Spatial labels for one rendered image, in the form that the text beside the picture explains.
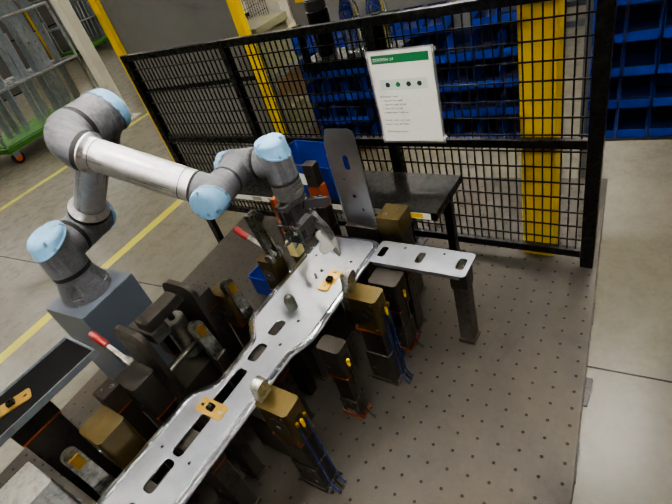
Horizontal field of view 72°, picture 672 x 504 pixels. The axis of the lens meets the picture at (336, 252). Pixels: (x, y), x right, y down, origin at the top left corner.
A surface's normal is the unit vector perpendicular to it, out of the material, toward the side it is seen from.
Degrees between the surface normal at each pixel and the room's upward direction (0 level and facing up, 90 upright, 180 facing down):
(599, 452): 0
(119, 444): 90
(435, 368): 0
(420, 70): 90
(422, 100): 90
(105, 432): 0
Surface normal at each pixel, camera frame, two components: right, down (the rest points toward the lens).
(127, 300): 0.86, 0.09
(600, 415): -0.26, -0.76
